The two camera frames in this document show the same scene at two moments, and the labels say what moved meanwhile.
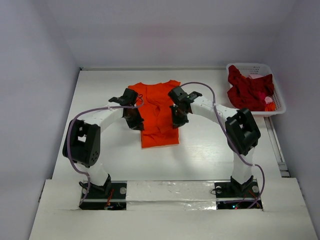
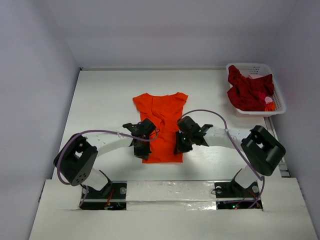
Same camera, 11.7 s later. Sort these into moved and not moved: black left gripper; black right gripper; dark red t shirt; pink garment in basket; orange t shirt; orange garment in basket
Moved: black right gripper; black left gripper; orange t shirt
Not moved: pink garment in basket; orange garment in basket; dark red t shirt
